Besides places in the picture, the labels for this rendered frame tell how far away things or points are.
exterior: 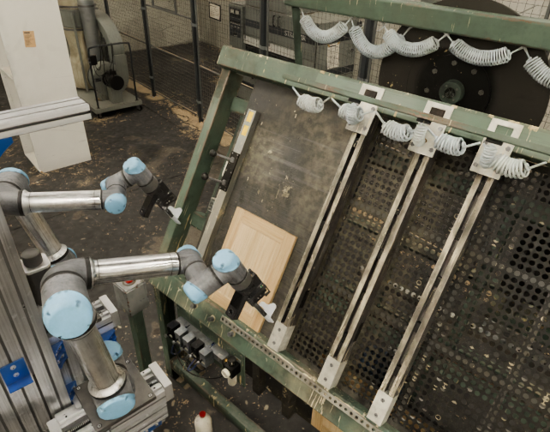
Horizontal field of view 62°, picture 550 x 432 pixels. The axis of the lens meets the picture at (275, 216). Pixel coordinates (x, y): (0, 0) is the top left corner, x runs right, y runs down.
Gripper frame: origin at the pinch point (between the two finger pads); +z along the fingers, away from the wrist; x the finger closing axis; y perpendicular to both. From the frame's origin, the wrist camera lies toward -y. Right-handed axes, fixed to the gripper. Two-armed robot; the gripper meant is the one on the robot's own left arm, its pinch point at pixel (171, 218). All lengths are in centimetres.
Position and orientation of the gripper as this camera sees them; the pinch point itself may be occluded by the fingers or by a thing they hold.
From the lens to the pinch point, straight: 212.3
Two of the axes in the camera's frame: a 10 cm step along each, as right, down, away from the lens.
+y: 7.0, -6.8, 2.1
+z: 3.4, 5.8, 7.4
